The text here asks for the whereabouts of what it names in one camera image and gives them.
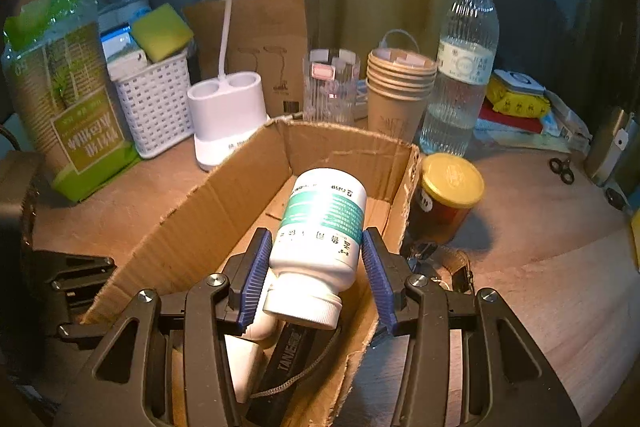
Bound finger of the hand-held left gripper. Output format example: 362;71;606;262
32;249;119;344

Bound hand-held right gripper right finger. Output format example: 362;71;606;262
361;227;583;427

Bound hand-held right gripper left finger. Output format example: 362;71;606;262
52;227;275;427

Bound white earbuds case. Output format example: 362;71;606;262
248;267;279;342

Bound white pill bottle green label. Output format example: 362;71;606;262
262;168;368;331

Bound black flashlight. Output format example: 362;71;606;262
247;321;341;427

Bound white plug charger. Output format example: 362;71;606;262
223;334;266;406

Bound torn cardboard box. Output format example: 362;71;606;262
82;115;421;427

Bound yellow lid red jar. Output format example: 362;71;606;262
407;152;485;248

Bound green paper cup packet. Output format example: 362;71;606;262
2;0;144;203

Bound white woven plastic basket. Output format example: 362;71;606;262
112;46;196;160

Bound stack of brown paper cups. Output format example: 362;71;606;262
365;46;439;143

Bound white desk lamp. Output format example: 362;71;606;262
130;0;281;172

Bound white folded paper pack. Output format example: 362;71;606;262
107;49;149;80

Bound clear ribbed glass cup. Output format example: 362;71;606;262
302;48;362;126

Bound red book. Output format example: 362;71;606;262
477;101;544;133

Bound black scissors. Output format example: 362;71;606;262
548;156;576;184

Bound yellow wet wipes packet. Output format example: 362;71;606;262
485;77;551;117

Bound green sponge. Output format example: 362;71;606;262
129;3;195;64

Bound light blue mask packet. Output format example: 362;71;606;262
539;109;564;137

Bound clear plastic water bottle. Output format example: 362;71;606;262
419;0;500;157

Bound white power bank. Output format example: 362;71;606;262
492;69;546;96

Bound brown cardboard lamp box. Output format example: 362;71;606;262
182;0;309;118

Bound white plastic packet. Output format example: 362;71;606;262
544;89;594;143

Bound yellow tissue box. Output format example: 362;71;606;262
630;211;640;268

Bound steel tumbler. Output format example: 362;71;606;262
584;106;634;188

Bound white charging cable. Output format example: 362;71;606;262
379;29;421;53

